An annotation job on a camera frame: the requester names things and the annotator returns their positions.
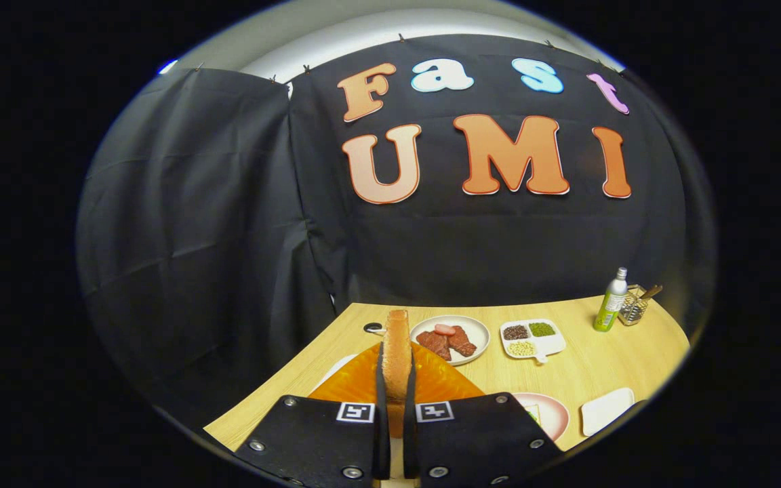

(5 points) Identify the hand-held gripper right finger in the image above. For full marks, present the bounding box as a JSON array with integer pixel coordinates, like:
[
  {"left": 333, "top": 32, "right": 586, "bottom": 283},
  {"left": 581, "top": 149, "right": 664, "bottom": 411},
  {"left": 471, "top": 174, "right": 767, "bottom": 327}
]
[{"left": 403, "top": 342, "right": 564, "bottom": 488}]

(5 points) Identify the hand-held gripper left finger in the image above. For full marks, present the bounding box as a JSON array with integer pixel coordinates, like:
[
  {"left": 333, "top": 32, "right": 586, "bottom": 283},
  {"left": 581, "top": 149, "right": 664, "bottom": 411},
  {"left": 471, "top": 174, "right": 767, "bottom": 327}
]
[{"left": 233, "top": 341, "right": 391, "bottom": 488}]

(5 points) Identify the toasted bread slice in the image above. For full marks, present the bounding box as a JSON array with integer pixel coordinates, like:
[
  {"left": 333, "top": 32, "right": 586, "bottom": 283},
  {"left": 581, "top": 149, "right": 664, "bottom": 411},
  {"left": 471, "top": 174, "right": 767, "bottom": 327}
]
[{"left": 382, "top": 310, "right": 413, "bottom": 438}]

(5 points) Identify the white toaster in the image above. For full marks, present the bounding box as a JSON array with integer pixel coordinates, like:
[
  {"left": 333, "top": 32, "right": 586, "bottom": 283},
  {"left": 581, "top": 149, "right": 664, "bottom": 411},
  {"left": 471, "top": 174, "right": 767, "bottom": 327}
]
[{"left": 309, "top": 354, "right": 359, "bottom": 395}]

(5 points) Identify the pink round plate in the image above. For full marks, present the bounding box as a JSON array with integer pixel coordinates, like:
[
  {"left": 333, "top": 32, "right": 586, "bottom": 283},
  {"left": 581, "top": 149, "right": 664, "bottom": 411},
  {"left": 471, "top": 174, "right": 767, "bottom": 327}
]
[{"left": 513, "top": 392, "right": 571, "bottom": 443}]

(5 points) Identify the brown meat piece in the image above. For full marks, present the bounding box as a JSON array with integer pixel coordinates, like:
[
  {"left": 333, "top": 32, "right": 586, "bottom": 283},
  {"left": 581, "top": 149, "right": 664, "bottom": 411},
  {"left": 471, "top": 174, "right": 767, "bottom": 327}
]
[
  {"left": 448, "top": 326, "right": 478, "bottom": 358},
  {"left": 416, "top": 331, "right": 452, "bottom": 361}
]

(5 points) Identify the grey round plate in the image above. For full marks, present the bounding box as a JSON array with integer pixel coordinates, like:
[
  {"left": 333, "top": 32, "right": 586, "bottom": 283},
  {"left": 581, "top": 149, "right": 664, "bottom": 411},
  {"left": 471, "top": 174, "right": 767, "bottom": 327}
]
[{"left": 409, "top": 315, "right": 491, "bottom": 367}]

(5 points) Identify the white divided bean tray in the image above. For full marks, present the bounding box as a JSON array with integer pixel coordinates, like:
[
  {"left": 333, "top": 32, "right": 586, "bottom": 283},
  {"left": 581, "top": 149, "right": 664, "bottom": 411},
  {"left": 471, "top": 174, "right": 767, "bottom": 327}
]
[{"left": 500, "top": 319, "right": 566, "bottom": 364}]

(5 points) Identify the white square plate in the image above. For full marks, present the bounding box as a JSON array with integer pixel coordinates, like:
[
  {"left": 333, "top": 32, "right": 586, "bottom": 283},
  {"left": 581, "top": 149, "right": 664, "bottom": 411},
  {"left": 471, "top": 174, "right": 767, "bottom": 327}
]
[{"left": 580, "top": 388, "right": 635, "bottom": 436}]

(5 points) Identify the silver green drink bottle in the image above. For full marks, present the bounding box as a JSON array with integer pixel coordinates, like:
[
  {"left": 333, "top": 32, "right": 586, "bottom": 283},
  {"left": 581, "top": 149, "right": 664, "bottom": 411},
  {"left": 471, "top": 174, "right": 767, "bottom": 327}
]
[{"left": 593, "top": 267, "right": 628, "bottom": 332}]

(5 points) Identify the black backdrop cloth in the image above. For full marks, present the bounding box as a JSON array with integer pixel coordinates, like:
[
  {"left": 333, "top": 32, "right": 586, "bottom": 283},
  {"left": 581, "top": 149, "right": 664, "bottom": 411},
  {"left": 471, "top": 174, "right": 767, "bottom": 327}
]
[{"left": 75, "top": 34, "right": 717, "bottom": 434}]

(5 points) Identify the wire mesh utensil holder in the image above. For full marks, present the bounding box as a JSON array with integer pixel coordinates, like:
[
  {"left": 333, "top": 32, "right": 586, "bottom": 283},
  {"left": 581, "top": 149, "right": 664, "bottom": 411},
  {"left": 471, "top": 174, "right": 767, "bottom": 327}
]
[{"left": 619, "top": 288, "right": 650, "bottom": 326}]

